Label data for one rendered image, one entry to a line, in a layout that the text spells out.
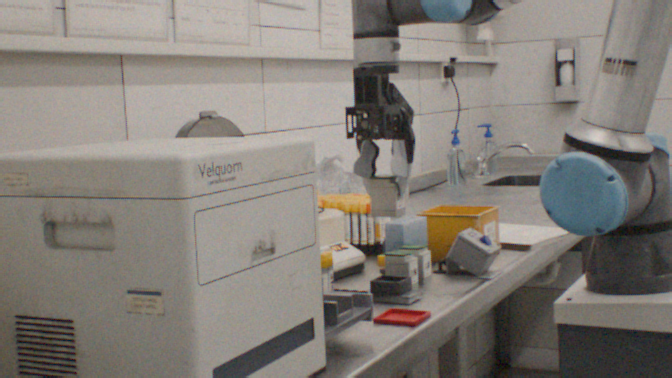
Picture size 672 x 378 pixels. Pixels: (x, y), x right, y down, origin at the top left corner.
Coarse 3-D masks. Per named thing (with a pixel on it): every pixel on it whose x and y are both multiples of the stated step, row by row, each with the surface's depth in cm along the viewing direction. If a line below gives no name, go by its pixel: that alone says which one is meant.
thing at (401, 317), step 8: (384, 312) 140; (392, 312) 143; (400, 312) 142; (408, 312) 141; (416, 312) 141; (424, 312) 140; (376, 320) 137; (384, 320) 136; (392, 320) 136; (400, 320) 135; (408, 320) 136; (416, 320) 135; (424, 320) 138
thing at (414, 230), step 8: (408, 216) 179; (392, 224) 171; (400, 224) 170; (408, 224) 171; (416, 224) 174; (424, 224) 177; (392, 232) 171; (400, 232) 170; (408, 232) 171; (416, 232) 174; (424, 232) 177; (392, 240) 171; (400, 240) 170; (408, 240) 171; (416, 240) 174; (424, 240) 177; (392, 248) 171; (432, 264) 177; (384, 272) 173
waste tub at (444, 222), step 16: (432, 208) 190; (448, 208) 193; (464, 208) 191; (480, 208) 190; (496, 208) 186; (432, 224) 181; (448, 224) 180; (464, 224) 178; (480, 224) 178; (496, 224) 187; (432, 240) 182; (448, 240) 180; (496, 240) 187; (432, 256) 182
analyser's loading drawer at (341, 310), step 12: (324, 300) 127; (336, 300) 127; (348, 300) 126; (360, 300) 131; (324, 312) 122; (336, 312) 122; (348, 312) 125; (360, 312) 128; (372, 312) 131; (324, 324) 122; (336, 324) 122; (348, 324) 124; (324, 336) 117
